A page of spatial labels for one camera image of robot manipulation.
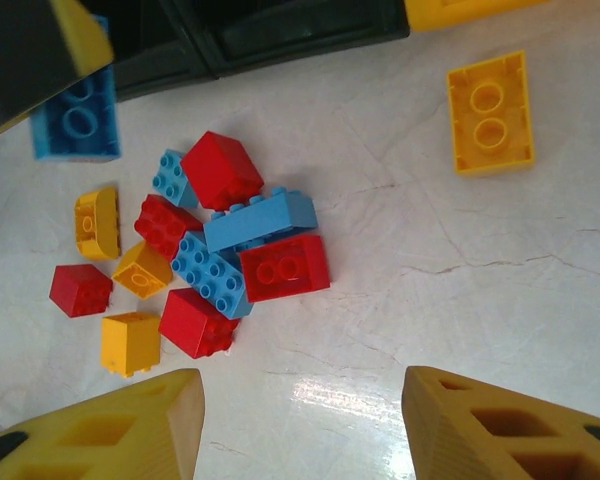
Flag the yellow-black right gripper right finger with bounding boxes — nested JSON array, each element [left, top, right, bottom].
[[402, 365, 600, 480]]

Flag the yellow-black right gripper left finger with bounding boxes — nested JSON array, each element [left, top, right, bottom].
[[0, 368, 206, 480]]

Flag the red lego brick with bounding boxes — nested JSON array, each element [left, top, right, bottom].
[[158, 287, 241, 360], [179, 130, 265, 211], [133, 193, 205, 261], [238, 234, 332, 304], [48, 263, 115, 319]]

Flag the yellow arched lego brick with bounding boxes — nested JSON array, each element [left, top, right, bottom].
[[73, 186, 124, 261]]

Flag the long blue lego brick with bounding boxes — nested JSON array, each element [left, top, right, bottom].
[[203, 185, 319, 254], [170, 230, 255, 321]]

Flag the black plastic bin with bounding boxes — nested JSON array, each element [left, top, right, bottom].
[[107, 0, 216, 101], [179, 0, 411, 79]]

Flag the yellow plastic bin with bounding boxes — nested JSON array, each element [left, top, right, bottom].
[[403, 0, 556, 34]]

